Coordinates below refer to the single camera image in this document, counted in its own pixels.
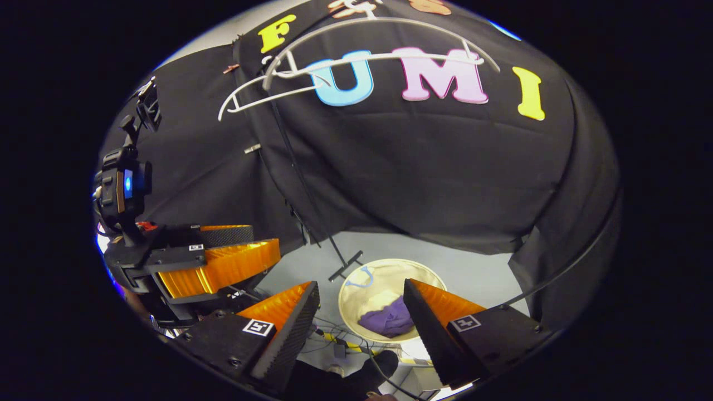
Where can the black backdrop cloth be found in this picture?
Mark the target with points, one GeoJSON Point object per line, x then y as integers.
{"type": "Point", "coordinates": [418, 167]}

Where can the black clothes rack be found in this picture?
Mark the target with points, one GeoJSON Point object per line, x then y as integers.
{"type": "Point", "coordinates": [345, 266]}

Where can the cream round laundry hamper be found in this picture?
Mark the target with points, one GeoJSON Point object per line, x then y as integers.
{"type": "Point", "coordinates": [384, 278]}

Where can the white plastic hanger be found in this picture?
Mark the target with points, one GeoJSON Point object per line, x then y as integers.
{"type": "Point", "coordinates": [262, 101]}
{"type": "Point", "coordinates": [384, 55]}

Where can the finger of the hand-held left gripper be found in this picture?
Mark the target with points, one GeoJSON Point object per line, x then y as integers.
{"type": "Point", "coordinates": [234, 267]}
{"type": "Point", "coordinates": [225, 236]}

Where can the copper backdrop clip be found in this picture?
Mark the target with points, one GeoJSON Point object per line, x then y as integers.
{"type": "Point", "coordinates": [231, 68]}

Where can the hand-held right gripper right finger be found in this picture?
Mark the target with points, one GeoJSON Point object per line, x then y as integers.
{"type": "Point", "coordinates": [431, 340]}

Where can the silver backdrop clip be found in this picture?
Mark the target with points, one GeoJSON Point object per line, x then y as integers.
{"type": "Point", "coordinates": [252, 148]}

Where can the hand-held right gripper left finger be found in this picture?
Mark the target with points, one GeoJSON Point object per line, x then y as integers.
{"type": "Point", "coordinates": [289, 345]}

